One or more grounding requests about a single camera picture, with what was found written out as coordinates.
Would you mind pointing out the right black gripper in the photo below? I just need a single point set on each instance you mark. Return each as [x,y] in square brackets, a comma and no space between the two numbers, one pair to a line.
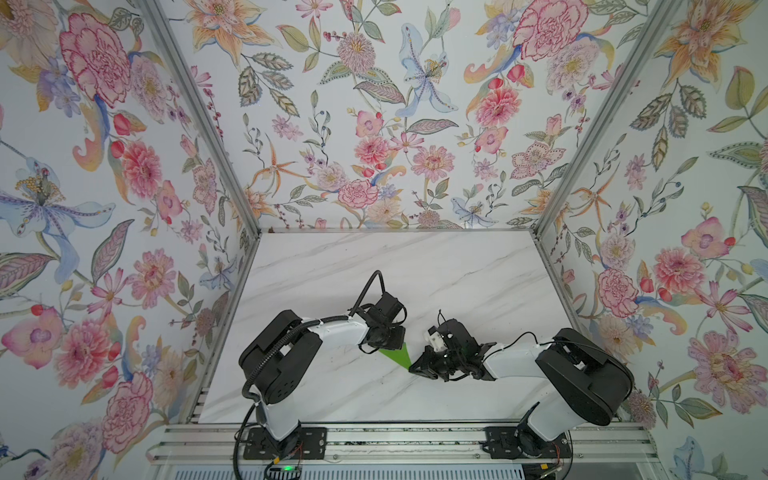
[427,369]

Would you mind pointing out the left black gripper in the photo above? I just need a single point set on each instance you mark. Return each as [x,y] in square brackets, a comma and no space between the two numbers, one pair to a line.
[398,340]

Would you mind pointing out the green square paper sheet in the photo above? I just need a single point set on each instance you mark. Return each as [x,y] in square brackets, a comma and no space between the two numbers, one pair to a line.
[399,356]

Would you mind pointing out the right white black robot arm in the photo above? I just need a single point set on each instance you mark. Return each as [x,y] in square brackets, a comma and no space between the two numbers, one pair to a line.
[589,385]

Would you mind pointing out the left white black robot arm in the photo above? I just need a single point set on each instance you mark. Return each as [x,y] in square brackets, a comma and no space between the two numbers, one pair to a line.
[275,363]

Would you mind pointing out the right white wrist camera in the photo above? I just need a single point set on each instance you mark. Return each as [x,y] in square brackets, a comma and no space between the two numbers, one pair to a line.
[436,341]

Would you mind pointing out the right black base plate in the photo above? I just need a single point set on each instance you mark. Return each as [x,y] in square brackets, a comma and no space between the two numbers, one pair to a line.
[512,443]

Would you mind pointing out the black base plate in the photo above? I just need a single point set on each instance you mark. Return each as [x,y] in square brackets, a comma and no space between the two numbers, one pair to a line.
[305,443]
[512,443]

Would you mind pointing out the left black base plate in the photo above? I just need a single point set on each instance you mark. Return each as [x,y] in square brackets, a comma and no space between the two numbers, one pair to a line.
[305,443]

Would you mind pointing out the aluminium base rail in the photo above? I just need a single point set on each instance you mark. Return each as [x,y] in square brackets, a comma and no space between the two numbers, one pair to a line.
[417,443]

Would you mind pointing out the left aluminium corner post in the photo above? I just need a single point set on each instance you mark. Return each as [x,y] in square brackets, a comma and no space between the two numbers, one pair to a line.
[162,33]

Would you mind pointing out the aluminium corner post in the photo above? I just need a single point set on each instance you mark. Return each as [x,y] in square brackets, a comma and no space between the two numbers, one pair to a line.
[617,94]
[162,33]

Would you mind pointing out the right aluminium corner post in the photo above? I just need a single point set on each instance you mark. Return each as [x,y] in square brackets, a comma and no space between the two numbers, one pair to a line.
[617,94]

